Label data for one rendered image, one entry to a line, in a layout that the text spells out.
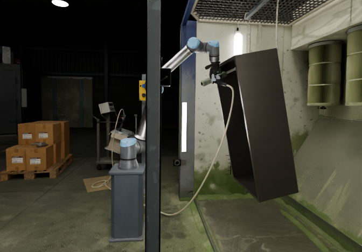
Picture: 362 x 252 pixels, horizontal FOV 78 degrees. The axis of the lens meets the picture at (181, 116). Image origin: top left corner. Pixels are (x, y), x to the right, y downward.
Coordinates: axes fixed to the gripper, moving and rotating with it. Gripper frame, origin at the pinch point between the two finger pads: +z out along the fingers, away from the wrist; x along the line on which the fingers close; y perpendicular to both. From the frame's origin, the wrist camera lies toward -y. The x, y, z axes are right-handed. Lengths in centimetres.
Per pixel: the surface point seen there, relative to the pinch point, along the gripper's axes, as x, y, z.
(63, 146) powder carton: -127, -298, 170
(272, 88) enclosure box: 13, 52, -2
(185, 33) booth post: 43, -88, -27
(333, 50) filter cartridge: 142, 45, 4
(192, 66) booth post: 34, -71, 10
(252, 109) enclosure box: -7.0, 47.7, 9.5
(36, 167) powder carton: -176, -234, 146
